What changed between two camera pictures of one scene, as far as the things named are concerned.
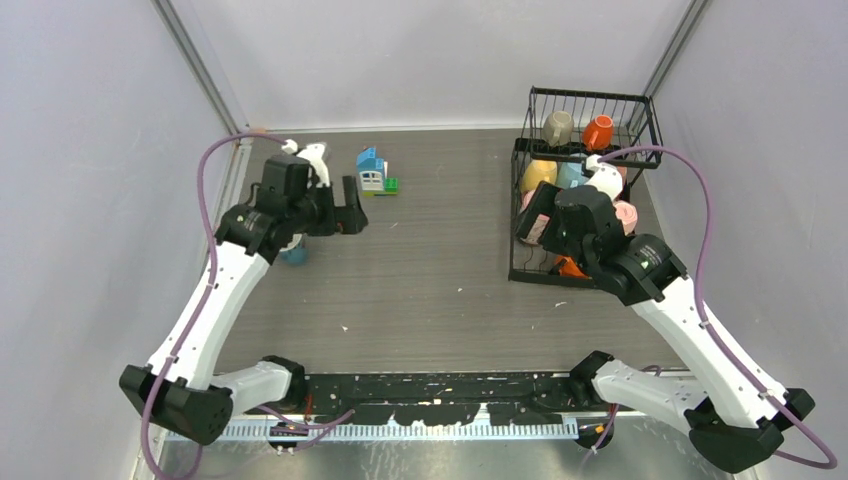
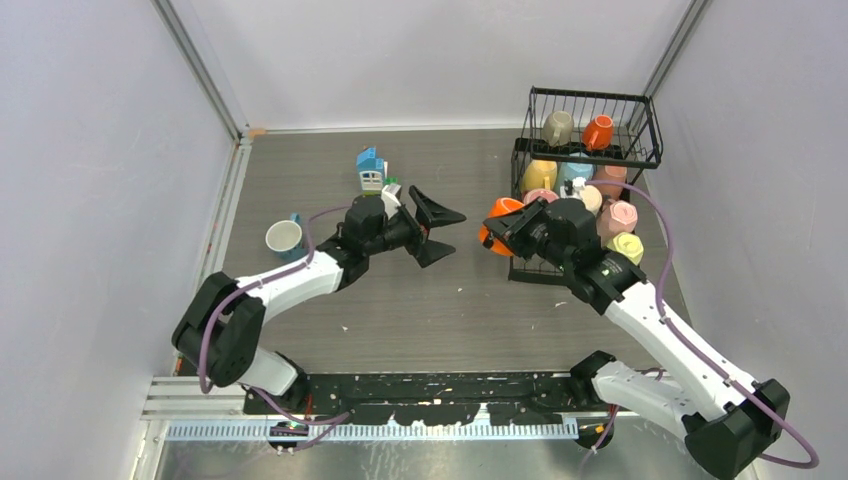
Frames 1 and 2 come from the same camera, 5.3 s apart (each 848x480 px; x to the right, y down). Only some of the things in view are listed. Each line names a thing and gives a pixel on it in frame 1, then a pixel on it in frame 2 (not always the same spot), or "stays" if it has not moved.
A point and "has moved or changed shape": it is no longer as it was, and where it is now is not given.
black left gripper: [347, 219] to [432, 215]
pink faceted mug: [627, 212] stays
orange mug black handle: [568, 268] has moved or changed shape
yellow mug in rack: [536, 171] stays
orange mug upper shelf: [598, 134] stays
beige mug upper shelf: [558, 128] stays
